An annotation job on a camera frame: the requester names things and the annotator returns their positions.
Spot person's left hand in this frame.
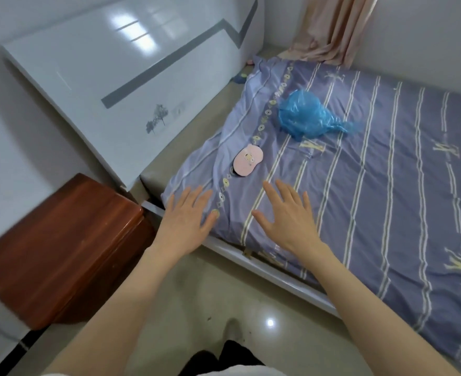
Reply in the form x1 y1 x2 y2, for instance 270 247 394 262
151 186 220 257

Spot person's right hand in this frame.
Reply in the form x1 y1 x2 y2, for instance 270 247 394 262
251 179 324 257

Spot person's right forearm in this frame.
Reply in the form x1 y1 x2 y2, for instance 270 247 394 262
292 242 457 376

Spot person's left forearm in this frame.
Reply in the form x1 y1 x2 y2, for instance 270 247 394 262
44 244 194 376

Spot pink oval gadget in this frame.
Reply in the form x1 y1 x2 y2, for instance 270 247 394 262
232 145 265 178

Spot blue plastic bag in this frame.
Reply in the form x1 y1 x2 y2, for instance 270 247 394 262
278 89 363 141

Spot purple striped bed sheet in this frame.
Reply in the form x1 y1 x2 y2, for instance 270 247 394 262
161 55 461 376

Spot grey slipper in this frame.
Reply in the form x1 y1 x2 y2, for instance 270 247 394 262
222 318 244 350

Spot brown wooden nightstand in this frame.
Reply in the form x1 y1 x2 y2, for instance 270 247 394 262
0 173 155 332

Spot glossy white headboard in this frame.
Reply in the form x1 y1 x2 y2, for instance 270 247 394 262
1 0 265 191

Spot person's black trousers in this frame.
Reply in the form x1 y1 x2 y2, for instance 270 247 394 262
188 339 267 376

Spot person's white shirt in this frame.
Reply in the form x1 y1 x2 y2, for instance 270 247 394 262
210 361 287 376

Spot pink curtain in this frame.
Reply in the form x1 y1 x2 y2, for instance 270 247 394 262
277 0 381 68

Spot white bed frame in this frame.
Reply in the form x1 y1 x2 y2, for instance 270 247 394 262
141 199 341 318

